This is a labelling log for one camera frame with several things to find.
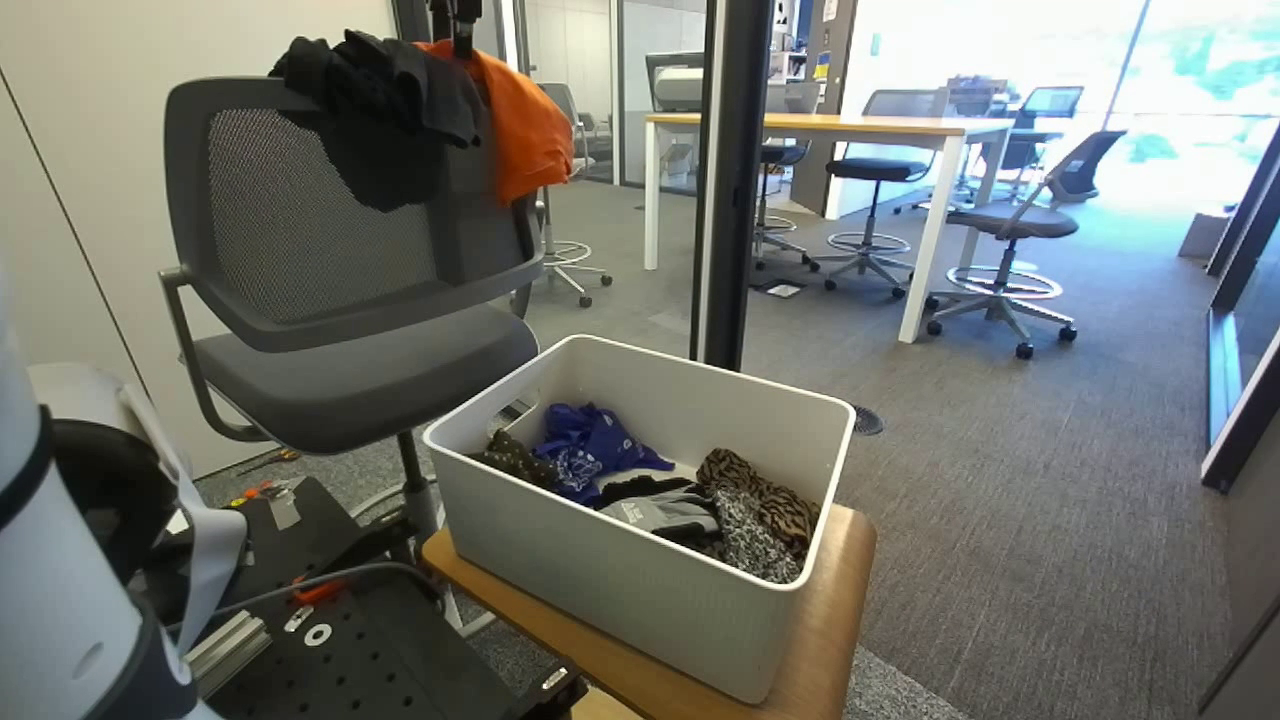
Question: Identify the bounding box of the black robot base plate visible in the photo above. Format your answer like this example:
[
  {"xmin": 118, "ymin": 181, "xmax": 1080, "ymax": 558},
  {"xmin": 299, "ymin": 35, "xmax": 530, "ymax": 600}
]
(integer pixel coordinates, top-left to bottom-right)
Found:
[{"xmin": 171, "ymin": 474, "xmax": 594, "ymax": 720}]

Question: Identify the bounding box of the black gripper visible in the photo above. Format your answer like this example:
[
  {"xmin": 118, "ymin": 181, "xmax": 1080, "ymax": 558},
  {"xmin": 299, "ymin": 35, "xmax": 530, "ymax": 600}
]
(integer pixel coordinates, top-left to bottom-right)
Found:
[{"xmin": 440, "ymin": 0, "xmax": 487, "ymax": 60}]

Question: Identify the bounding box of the white plastic bin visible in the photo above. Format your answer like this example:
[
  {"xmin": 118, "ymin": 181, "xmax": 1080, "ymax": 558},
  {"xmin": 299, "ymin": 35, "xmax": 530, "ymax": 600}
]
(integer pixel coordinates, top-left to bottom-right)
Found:
[{"xmin": 420, "ymin": 332, "xmax": 859, "ymax": 708}]

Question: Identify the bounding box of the black white printed garment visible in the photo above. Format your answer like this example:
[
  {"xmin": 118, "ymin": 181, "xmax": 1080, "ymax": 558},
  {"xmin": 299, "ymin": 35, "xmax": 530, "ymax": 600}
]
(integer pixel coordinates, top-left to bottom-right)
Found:
[{"xmin": 597, "ymin": 464, "xmax": 732, "ymax": 548}]

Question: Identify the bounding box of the orange handled tool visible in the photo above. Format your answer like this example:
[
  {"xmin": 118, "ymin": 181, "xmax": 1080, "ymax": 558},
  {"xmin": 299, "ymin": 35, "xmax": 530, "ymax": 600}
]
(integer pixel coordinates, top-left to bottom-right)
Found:
[{"xmin": 284, "ymin": 578, "xmax": 354, "ymax": 614}]

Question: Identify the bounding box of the black window frame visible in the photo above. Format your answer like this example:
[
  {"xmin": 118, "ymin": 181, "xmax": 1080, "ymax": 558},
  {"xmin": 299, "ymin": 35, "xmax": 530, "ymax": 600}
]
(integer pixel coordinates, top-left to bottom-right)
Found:
[{"xmin": 1194, "ymin": 125, "xmax": 1280, "ymax": 495}]

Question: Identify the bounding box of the wooden top white table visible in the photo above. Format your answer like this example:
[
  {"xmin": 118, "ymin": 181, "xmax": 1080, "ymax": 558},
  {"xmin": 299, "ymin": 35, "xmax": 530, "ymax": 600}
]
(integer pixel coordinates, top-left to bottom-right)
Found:
[{"xmin": 641, "ymin": 107, "xmax": 1018, "ymax": 347}]

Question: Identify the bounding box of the wooden stool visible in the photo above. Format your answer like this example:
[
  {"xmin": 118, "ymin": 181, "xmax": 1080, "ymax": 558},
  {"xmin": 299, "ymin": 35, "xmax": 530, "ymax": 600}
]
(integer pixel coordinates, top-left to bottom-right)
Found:
[{"xmin": 420, "ymin": 499, "xmax": 880, "ymax": 720}]

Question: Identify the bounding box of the blue seat office chair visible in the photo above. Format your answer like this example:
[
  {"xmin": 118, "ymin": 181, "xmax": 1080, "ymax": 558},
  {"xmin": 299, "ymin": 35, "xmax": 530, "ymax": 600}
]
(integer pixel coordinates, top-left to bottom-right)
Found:
[
  {"xmin": 920, "ymin": 130, "xmax": 1132, "ymax": 365},
  {"xmin": 811, "ymin": 83, "xmax": 960, "ymax": 299}
]

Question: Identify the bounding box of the dark seat office stool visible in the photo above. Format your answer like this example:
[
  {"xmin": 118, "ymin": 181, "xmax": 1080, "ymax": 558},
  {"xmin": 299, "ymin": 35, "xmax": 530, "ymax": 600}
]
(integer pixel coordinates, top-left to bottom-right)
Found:
[{"xmin": 748, "ymin": 131, "xmax": 827, "ymax": 281}]

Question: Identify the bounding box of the olive polka dot cloth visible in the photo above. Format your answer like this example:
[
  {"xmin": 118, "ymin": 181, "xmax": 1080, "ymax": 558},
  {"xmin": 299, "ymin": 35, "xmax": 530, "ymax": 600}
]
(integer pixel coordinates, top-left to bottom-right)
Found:
[{"xmin": 475, "ymin": 424, "xmax": 574, "ymax": 495}]

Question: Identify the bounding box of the black door frame pillar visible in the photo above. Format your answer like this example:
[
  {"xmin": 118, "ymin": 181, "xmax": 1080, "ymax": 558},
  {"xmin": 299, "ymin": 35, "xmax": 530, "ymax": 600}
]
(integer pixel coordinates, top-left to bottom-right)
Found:
[{"xmin": 690, "ymin": 0, "xmax": 779, "ymax": 374}]

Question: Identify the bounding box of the black computer monitor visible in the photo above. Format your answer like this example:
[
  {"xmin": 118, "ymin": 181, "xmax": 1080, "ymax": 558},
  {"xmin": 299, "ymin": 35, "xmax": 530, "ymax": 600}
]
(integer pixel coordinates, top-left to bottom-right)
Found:
[{"xmin": 1018, "ymin": 80, "xmax": 1090, "ymax": 131}]

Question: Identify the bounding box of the grey mesh office chair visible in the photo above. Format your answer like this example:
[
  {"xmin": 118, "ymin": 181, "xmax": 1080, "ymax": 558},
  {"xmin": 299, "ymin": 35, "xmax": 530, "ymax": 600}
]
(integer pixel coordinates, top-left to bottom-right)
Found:
[{"xmin": 155, "ymin": 73, "xmax": 554, "ymax": 543}]

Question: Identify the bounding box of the dark grey garment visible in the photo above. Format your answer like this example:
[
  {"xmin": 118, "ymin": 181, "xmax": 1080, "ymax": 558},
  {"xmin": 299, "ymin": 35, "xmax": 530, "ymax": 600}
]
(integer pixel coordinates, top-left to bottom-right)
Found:
[{"xmin": 270, "ymin": 30, "xmax": 492, "ymax": 218}]

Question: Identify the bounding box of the orange shirt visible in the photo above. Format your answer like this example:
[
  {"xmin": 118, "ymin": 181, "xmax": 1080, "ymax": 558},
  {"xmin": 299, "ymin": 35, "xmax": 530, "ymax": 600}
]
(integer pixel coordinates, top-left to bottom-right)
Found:
[{"xmin": 418, "ymin": 35, "xmax": 578, "ymax": 214}]

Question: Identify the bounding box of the blue patterned cloth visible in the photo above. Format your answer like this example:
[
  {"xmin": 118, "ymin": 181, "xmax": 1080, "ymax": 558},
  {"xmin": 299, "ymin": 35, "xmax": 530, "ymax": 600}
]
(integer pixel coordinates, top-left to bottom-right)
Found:
[{"xmin": 533, "ymin": 400, "xmax": 675, "ymax": 508}]

